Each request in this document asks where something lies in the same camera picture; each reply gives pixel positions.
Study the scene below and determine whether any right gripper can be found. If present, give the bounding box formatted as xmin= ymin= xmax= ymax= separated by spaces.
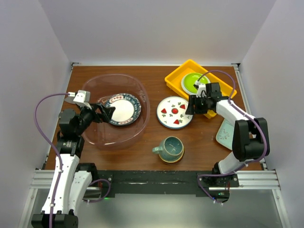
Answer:
xmin=185 ymin=95 xmax=210 ymax=115

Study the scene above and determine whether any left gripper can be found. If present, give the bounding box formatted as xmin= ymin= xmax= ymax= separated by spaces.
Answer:
xmin=75 ymin=102 xmax=114 ymax=135

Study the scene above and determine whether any green rimmed lettered plate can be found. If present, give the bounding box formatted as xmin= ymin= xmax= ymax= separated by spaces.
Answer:
xmin=104 ymin=94 xmax=141 ymax=126

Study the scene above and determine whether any watermelon pattern plate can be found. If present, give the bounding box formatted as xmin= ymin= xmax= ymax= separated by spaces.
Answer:
xmin=156 ymin=96 xmax=193 ymax=129

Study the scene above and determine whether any blue floral plate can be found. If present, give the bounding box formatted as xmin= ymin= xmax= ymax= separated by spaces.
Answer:
xmin=104 ymin=93 xmax=142 ymax=126

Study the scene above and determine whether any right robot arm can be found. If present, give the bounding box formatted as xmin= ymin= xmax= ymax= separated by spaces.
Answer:
xmin=186 ymin=82 xmax=270 ymax=187

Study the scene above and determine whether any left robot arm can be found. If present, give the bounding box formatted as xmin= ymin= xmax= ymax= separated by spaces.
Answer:
xmin=31 ymin=103 xmax=115 ymax=228

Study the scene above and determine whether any clear plastic bin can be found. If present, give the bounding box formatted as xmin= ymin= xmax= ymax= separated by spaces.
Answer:
xmin=82 ymin=74 xmax=150 ymax=149

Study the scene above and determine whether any pale blue rimmed plate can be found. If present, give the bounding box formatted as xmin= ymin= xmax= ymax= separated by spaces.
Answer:
xmin=180 ymin=72 xmax=212 ymax=98

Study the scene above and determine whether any lime green plate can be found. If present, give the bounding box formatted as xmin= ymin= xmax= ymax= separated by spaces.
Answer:
xmin=183 ymin=73 xmax=210 ymax=94

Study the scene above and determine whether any yellow plastic tray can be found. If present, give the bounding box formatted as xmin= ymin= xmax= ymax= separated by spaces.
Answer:
xmin=164 ymin=59 xmax=238 ymax=119

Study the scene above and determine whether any grey triangular marker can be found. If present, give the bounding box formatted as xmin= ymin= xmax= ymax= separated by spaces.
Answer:
xmin=64 ymin=95 xmax=75 ymax=104

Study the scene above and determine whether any teal glazed mug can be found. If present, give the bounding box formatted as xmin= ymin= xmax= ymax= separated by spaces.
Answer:
xmin=152 ymin=136 xmax=184 ymax=160

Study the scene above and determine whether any pale green rectangular dish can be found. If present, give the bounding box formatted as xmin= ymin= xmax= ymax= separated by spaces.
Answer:
xmin=216 ymin=119 xmax=234 ymax=150

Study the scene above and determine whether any yellow rimmed dark bowl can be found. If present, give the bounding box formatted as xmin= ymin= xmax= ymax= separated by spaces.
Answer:
xmin=159 ymin=151 xmax=184 ymax=164

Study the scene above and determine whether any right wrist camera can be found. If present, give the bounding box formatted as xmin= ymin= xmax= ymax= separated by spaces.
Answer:
xmin=193 ymin=81 xmax=207 ymax=97

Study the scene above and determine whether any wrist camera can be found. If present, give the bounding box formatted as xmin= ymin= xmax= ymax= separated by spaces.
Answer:
xmin=68 ymin=90 xmax=90 ymax=106
xmin=193 ymin=81 xmax=207 ymax=97

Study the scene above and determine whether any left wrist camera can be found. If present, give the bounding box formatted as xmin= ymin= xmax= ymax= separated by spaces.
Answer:
xmin=68 ymin=90 xmax=90 ymax=106

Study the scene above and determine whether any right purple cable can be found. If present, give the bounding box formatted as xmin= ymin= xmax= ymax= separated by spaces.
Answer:
xmin=196 ymin=70 xmax=268 ymax=205

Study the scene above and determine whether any purple cable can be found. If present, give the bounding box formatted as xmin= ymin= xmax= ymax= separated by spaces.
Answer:
xmin=35 ymin=93 xmax=72 ymax=228
xmin=196 ymin=70 xmax=268 ymax=205

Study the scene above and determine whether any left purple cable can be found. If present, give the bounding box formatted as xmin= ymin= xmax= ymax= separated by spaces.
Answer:
xmin=35 ymin=93 xmax=72 ymax=228

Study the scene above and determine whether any aluminium frame rail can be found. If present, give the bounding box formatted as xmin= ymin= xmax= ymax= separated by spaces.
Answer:
xmin=18 ymin=170 xmax=54 ymax=228

